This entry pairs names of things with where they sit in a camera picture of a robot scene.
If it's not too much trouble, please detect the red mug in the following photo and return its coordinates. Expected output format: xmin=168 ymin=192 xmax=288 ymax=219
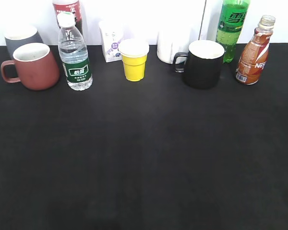
xmin=0 ymin=43 xmax=60 ymax=91

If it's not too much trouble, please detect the brown nescafe coffee bottle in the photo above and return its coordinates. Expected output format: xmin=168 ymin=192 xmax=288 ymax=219
xmin=236 ymin=15 xmax=276 ymax=85

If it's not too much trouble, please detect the black mug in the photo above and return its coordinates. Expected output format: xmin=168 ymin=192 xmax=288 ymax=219
xmin=172 ymin=40 xmax=225 ymax=90

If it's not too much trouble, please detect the white mug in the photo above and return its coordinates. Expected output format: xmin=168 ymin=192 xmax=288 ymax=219
xmin=157 ymin=28 xmax=190 ymax=64

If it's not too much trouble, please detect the green sprite bottle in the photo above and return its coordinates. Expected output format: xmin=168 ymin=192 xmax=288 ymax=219
xmin=216 ymin=0 xmax=250 ymax=63

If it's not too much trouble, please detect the grey mug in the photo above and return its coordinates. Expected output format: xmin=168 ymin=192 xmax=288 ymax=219
xmin=4 ymin=24 xmax=44 ymax=59

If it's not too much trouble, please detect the yellow plastic cup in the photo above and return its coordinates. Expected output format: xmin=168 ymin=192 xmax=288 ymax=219
xmin=119 ymin=38 xmax=149 ymax=82

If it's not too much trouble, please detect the white milk carton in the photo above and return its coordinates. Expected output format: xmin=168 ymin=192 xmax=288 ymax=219
xmin=98 ymin=21 xmax=124 ymax=63

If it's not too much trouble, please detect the clear water bottle green label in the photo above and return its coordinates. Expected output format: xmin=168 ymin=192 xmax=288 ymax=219
xmin=57 ymin=11 xmax=93 ymax=91

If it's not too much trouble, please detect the cola bottle red label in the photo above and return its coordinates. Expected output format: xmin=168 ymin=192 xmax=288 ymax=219
xmin=52 ymin=0 xmax=83 ymax=35

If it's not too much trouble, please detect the grey vertical cable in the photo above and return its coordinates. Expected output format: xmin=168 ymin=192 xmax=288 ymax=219
xmin=198 ymin=0 xmax=207 ymax=41

